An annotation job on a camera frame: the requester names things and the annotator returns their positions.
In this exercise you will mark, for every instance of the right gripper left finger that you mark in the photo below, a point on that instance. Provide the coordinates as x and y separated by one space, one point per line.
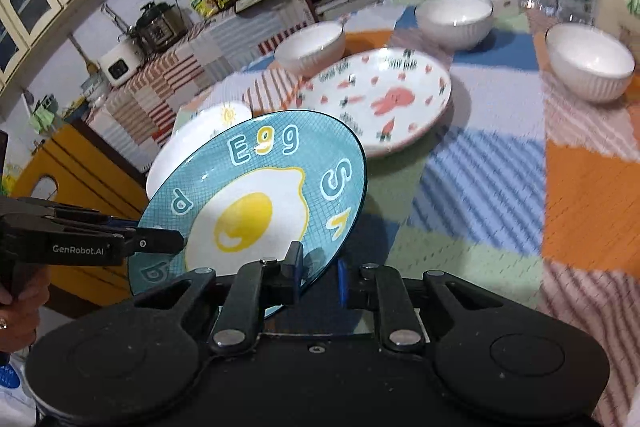
244 298

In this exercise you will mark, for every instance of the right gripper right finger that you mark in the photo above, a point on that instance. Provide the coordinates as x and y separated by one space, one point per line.
381 290

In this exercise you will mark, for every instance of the blue egg plate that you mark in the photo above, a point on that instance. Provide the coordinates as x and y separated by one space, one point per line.
294 176

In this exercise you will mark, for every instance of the white sun plate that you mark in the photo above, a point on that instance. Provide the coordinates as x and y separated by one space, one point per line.
193 134

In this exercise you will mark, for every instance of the white bowl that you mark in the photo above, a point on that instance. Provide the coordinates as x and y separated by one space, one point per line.
455 25
312 49
592 64

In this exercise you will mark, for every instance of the person left hand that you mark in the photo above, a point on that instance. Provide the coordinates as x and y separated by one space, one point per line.
20 315

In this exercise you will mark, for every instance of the striped counter cloth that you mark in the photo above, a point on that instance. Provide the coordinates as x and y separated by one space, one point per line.
136 120

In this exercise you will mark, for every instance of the patchwork tablecloth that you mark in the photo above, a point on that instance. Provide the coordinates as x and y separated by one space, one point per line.
521 188

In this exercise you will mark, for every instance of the white rice cooker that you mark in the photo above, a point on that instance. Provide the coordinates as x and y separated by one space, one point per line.
122 62

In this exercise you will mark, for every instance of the rabbit carrot plate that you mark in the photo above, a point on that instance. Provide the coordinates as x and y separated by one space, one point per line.
388 97

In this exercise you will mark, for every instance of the electric pressure cooker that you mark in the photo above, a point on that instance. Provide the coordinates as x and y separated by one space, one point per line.
161 25

